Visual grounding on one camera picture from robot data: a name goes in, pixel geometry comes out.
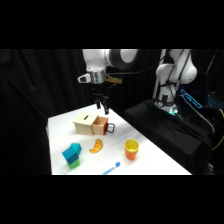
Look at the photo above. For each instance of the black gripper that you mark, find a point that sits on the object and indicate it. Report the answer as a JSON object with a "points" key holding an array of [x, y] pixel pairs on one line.
{"points": [[100, 97]]}

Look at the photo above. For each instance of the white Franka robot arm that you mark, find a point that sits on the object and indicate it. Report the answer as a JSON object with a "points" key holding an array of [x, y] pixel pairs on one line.
{"points": [[96, 60]]}

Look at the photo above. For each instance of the light wooden drawer box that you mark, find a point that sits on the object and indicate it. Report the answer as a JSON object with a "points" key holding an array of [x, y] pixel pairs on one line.
{"points": [[84, 122]]}

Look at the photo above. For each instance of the tan wrist attachment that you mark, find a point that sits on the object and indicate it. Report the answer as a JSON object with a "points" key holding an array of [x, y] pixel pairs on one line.
{"points": [[114, 79]]}

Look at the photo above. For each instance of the orange toy croissant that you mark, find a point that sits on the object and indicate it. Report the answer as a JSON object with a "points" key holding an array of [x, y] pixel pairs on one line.
{"points": [[97, 146]]}

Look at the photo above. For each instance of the teal wedge block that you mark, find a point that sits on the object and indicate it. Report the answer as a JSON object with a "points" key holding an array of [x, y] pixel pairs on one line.
{"points": [[76, 147]]}

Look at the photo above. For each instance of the yellow plastic cup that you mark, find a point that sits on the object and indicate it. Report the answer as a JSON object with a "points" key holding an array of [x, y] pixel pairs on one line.
{"points": [[131, 145]]}

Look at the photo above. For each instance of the orange plastic cup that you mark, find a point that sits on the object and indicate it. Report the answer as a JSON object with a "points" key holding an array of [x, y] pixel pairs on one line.
{"points": [[131, 155]]}

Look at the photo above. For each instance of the teal cube block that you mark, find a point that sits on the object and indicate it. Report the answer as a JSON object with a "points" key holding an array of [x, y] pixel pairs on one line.
{"points": [[69, 153]]}

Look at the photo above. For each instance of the blue flat block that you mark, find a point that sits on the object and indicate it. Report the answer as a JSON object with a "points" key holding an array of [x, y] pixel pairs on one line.
{"points": [[73, 160]]}

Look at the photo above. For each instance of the blue marker pen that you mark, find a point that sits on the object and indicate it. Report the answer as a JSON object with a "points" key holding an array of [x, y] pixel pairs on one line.
{"points": [[111, 168]]}

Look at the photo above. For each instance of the green block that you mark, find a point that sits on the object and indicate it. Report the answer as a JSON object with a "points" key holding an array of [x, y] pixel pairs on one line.
{"points": [[74, 164]]}

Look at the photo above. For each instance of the black curtain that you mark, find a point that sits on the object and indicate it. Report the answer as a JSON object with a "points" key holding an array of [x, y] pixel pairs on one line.
{"points": [[36, 93]]}

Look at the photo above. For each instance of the small green light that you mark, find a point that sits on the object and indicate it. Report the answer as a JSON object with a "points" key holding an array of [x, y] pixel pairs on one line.
{"points": [[172, 111]]}

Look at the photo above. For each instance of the black cloth covered stand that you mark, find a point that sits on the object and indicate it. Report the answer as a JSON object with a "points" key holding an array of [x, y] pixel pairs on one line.
{"points": [[173, 136]]}

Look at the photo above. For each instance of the blue lit device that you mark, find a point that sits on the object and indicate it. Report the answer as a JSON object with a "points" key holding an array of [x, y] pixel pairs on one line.
{"points": [[191, 98]]}

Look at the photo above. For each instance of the keyboard with blue backlight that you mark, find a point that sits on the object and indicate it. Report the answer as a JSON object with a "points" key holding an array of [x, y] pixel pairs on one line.
{"points": [[216, 100]]}

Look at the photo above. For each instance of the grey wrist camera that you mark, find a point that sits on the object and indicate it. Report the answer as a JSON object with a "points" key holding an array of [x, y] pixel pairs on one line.
{"points": [[84, 78]]}

